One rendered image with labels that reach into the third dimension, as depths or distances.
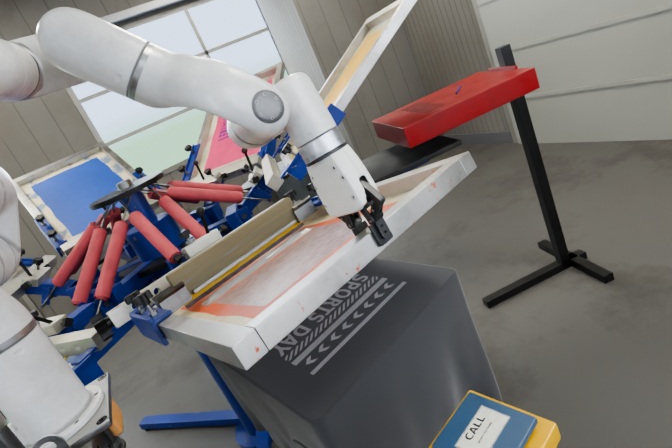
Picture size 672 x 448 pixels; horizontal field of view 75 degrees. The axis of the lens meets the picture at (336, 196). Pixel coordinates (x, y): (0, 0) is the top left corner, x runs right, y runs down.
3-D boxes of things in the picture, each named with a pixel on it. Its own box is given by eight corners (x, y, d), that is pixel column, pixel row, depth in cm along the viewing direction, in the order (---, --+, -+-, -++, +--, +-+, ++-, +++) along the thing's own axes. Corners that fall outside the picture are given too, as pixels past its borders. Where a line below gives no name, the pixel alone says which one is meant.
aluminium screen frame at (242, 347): (477, 167, 87) (468, 150, 87) (246, 371, 55) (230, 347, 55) (297, 220, 153) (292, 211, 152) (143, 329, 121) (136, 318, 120)
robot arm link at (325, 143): (286, 156, 73) (294, 170, 73) (311, 140, 65) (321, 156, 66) (317, 137, 77) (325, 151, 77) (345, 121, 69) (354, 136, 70)
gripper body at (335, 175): (291, 166, 73) (325, 223, 74) (322, 149, 64) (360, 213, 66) (323, 147, 77) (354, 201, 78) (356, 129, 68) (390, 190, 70)
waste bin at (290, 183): (315, 200, 529) (294, 155, 512) (333, 204, 487) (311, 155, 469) (282, 220, 511) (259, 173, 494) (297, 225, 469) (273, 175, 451)
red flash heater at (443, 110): (484, 91, 225) (477, 69, 222) (541, 91, 181) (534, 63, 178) (378, 140, 220) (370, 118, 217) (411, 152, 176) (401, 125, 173)
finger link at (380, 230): (358, 212, 70) (379, 247, 70) (370, 209, 67) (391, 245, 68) (371, 202, 71) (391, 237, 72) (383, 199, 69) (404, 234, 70)
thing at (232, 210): (289, 222, 181) (276, 197, 177) (104, 351, 138) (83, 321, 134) (211, 218, 245) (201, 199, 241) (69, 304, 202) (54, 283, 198)
